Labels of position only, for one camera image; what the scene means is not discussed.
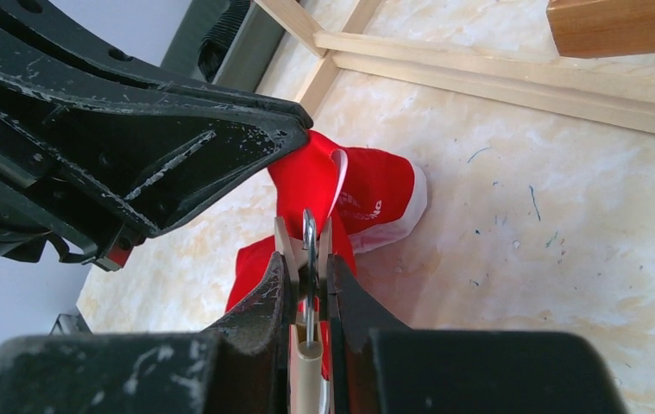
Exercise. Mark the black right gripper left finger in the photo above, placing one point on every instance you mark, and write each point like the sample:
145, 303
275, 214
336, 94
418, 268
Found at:
230, 367

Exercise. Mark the grey plastic bin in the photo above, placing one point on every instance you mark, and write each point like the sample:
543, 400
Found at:
248, 57

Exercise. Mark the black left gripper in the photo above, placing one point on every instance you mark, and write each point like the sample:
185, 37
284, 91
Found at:
95, 185

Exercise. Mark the wooden clothes rack frame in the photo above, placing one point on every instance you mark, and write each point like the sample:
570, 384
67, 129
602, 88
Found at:
608, 92

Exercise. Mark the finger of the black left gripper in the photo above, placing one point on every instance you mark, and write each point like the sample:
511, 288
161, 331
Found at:
46, 55

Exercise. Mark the beige clip hanger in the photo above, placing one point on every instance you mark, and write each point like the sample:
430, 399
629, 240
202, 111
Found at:
305, 259

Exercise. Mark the black striped garment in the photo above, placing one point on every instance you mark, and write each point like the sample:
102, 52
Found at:
218, 39

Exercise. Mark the wooden compartment tray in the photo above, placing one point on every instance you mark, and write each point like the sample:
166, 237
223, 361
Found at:
602, 28

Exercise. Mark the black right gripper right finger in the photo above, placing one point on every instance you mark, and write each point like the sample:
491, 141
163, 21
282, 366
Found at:
380, 365

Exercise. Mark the red underwear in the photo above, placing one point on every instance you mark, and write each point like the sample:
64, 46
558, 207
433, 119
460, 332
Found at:
372, 197

